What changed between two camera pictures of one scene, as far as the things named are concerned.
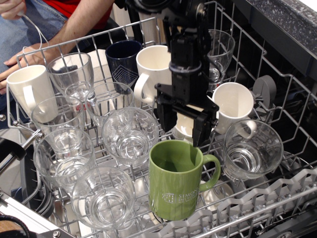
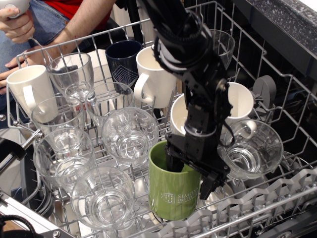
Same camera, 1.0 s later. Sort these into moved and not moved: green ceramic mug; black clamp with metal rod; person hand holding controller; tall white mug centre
Moved: person hand holding controller
Not moved: tall white mug centre; black clamp with metal rod; green ceramic mug
